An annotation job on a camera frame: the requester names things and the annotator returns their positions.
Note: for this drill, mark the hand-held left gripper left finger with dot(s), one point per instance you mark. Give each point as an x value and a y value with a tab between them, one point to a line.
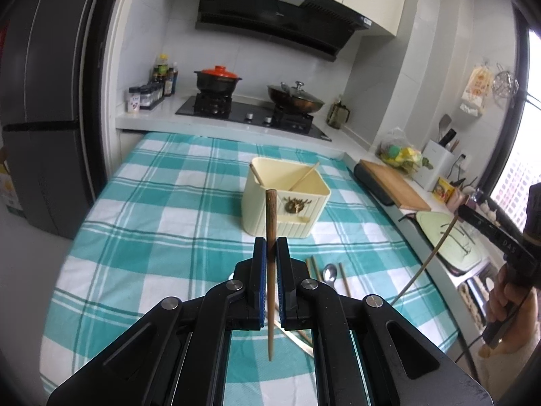
261	279

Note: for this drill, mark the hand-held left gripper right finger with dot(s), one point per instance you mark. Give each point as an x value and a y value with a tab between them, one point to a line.
282	279

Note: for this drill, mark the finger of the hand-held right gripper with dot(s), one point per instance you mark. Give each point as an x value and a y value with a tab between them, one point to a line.
490	230

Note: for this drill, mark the thin wooden chopstick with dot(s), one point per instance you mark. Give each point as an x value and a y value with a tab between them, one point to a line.
256	173
344	279
315	264
309	264
304	176
296	340
427	262

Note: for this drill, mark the metal spoon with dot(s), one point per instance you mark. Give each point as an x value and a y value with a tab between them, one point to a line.
330	271

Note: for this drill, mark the dark brown wooden chopstick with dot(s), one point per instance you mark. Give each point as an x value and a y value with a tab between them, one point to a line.
271	211

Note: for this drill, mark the cream plastic utensil holder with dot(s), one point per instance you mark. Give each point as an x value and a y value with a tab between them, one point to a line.
258	207

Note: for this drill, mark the person's right hand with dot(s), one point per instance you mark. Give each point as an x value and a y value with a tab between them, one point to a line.
498	296

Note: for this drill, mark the pan with green lid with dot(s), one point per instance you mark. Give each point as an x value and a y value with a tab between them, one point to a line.
448	241

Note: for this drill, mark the yellow packet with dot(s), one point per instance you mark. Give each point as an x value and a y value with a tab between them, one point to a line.
443	189

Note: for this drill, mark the window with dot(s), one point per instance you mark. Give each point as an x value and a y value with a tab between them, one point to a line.
517	173

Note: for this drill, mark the white knife block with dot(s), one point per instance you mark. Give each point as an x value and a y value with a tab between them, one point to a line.
435	165

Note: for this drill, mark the teal plaid tablecloth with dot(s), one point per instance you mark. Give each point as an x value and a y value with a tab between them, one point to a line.
169	241

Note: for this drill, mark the wooden cutting board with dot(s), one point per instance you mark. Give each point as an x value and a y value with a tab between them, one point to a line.
397	186

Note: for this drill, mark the grey spatula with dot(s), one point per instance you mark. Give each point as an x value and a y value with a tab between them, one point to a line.
444	123

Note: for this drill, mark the plastic bag of sponges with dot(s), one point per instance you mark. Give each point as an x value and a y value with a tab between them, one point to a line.
401	152

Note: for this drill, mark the black tray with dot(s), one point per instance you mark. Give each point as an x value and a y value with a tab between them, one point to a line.
376	188

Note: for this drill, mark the hanging printed bag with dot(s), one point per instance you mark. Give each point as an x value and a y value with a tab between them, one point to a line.
475	89

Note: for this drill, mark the black gas stove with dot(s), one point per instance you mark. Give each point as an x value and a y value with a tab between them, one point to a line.
236	112

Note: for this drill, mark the dark glass pitcher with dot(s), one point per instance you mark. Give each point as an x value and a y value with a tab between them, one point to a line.
337	114

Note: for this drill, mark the wok with glass lid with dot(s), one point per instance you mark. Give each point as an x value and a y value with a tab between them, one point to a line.
296	101

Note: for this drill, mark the black clay pot orange lid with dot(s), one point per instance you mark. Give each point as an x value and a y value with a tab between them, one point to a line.
216	82

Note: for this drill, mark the row of dark spice jars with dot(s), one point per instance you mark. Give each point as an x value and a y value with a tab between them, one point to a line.
151	95

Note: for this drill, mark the dark sauce bottle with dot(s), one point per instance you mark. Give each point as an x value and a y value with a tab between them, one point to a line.
170	82

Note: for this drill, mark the white spice jar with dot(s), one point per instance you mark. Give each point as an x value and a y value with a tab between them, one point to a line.
134	101

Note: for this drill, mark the yellow cap sauce bottle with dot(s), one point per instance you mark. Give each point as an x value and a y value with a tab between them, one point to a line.
160	67

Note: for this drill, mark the black range hood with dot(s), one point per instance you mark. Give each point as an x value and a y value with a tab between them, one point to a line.
274	12

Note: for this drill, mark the cardboard box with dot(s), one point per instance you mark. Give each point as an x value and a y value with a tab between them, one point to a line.
9	186

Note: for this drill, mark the grey refrigerator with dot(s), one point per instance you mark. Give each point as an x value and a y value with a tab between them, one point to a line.
50	93

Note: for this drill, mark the wall socket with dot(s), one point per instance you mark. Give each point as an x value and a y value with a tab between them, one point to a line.
464	160

